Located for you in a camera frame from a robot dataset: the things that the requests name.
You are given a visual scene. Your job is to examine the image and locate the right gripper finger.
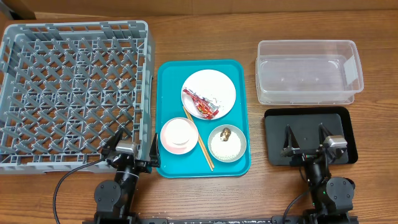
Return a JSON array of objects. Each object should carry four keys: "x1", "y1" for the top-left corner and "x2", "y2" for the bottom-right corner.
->
[
  {"x1": 318, "y1": 123, "x2": 332, "y2": 146},
  {"x1": 284, "y1": 125, "x2": 300, "y2": 149}
]

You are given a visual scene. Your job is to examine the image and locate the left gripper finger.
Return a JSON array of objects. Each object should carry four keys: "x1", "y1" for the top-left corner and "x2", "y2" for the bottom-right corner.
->
[
  {"x1": 149, "y1": 133, "x2": 160, "y2": 168},
  {"x1": 101, "y1": 128, "x2": 124, "y2": 156}
]

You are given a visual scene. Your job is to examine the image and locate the grey bowl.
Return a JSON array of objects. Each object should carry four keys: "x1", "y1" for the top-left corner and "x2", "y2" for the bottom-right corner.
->
[{"x1": 208, "y1": 124, "x2": 247, "y2": 162}]

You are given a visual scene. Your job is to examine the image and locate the brown food piece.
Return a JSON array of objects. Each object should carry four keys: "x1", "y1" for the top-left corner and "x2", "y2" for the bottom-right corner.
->
[{"x1": 220, "y1": 128, "x2": 231, "y2": 141}]

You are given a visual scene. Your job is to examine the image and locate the red snack wrapper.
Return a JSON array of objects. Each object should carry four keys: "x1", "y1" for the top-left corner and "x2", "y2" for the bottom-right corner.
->
[{"x1": 182, "y1": 88, "x2": 219, "y2": 119}]

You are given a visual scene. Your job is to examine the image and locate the white cup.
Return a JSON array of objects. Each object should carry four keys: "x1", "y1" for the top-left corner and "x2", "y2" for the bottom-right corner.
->
[{"x1": 165, "y1": 118, "x2": 192, "y2": 146}]

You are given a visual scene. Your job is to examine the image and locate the white rice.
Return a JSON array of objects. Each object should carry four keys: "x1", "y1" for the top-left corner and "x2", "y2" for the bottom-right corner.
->
[{"x1": 210, "y1": 131, "x2": 241, "y2": 161}]

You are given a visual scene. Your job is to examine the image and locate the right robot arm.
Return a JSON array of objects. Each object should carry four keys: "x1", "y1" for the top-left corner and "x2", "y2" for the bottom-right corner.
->
[{"x1": 280, "y1": 124, "x2": 357, "y2": 223}]

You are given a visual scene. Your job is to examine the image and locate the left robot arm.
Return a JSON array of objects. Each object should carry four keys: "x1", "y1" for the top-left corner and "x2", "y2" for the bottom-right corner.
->
[{"x1": 94, "y1": 129, "x2": 160, "y2": 223}]

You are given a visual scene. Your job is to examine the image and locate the black tray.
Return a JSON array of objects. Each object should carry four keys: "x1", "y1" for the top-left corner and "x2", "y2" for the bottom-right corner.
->
[{"x1": 264, "y1": 106, "x2": 358, "y2": 166}]

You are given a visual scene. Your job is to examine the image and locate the wooden chopstick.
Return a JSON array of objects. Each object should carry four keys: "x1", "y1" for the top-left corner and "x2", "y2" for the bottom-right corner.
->
[
  {"x1": 183, "y1": 106, "x2": 215, "y2": 170},
  {"x1": 182, "y1": 107, "x2": 214, "y2": 172}
]

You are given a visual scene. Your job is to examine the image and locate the teal plastic tray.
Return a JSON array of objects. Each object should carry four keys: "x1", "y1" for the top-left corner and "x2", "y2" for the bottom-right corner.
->
[{"x1": 155, "y1": 59, "x2": 251, "y2": 178}]

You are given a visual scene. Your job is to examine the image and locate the clear plastic bin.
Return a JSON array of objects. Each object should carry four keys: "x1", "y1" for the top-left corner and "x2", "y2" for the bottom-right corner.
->
[{"x1": 256, "y1": 40, "x2": 364, "y2": 105}]

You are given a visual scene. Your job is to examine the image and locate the grey dish rack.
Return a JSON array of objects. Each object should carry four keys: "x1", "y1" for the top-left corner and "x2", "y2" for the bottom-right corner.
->
[{"x1": 1, "y1": 21, "x2": 155, "y2": 174}]

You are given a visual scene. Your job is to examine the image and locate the large white plate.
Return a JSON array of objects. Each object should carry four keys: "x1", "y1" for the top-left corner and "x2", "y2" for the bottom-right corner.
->
[{"x1": 181, "y1": 69, "x2": 236, "y2": 119}]

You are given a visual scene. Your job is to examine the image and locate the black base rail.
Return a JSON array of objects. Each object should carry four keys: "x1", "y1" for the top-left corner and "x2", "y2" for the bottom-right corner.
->
[{"x1": 82, "y1": 216, "x2": 359, "y2": 224}]

